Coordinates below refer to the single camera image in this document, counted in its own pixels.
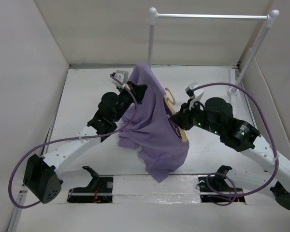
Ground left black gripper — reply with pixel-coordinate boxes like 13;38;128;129
112;81;146;122

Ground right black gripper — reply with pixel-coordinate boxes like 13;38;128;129
169;98;223;135

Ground wooden clothes hanger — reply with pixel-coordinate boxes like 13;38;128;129
164;87;188;142

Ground purple t shirt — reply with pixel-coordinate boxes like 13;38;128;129
118;63;189;182

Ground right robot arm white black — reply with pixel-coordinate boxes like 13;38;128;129
170;97;290;210

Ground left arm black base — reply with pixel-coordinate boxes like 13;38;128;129
67;166;114;203

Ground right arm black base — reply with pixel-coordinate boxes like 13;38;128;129
195;174;246;206

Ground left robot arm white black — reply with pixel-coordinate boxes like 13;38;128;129
23;81;147;204

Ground white clothes rack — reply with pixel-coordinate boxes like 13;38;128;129
145;7;280;102

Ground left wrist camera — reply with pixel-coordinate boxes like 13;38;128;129
110;70;129;88

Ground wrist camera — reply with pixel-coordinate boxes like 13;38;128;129
110;70;129;88
185;82;204;110

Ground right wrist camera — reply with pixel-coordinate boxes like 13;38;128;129
185;82;204;110

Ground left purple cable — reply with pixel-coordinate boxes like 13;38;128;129
8;73;139;209

